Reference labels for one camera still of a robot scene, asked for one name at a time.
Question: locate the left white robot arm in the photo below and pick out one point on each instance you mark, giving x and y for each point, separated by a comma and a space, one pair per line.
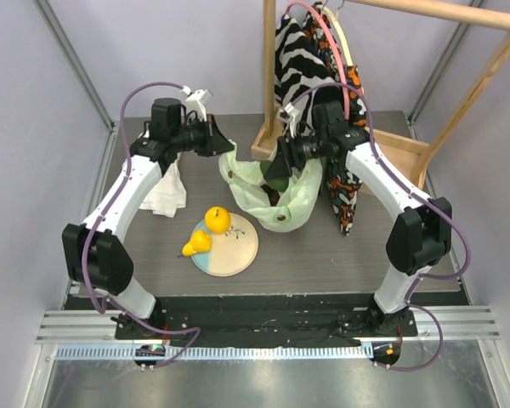
94, 252

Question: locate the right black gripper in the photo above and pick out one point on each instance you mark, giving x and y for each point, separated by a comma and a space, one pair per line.
287, 154

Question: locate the beige and blue ceramic plate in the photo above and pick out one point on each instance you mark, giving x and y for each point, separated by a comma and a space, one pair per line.
231, 252

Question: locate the wooden clothes rack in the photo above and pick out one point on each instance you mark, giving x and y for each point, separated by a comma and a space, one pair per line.
409, 156

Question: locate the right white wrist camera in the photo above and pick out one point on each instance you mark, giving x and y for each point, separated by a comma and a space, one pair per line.
293, 124

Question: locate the green fake avocado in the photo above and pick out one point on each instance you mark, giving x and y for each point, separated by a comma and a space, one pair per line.
277, 189

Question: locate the light green plastic bag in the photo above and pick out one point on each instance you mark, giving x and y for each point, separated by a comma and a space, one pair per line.
280, 206

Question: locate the yellow fake apple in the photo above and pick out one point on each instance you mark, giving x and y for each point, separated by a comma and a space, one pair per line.
217, 220

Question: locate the yellow fake pear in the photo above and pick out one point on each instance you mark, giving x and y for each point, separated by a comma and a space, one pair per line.
200, 241

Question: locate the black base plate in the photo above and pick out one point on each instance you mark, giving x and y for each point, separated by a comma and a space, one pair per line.
287, 321

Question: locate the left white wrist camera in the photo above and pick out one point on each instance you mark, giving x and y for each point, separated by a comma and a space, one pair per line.
195, 103

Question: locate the orange black patterned garment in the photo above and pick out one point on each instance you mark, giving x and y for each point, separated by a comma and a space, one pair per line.
342, 185

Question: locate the black white zebra garment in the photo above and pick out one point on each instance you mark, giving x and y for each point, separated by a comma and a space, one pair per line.
297, 67

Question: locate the pink clothes hanger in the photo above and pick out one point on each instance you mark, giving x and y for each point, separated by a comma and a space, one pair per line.
325, 39

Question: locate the white slotted cable duct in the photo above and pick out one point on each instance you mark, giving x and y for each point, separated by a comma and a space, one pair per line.
149, 352

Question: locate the white crumpled cloth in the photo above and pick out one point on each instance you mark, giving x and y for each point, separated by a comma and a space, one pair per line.
168, 195

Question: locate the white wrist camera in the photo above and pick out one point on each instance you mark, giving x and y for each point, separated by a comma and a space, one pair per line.
293, 124
195, 103

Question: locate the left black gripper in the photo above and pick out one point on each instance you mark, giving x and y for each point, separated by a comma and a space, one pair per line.
215, 142

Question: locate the cream clothes hanger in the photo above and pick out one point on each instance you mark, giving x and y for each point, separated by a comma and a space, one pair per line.
340, 34

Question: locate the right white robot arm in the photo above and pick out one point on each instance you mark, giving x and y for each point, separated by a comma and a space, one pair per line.
421, 234

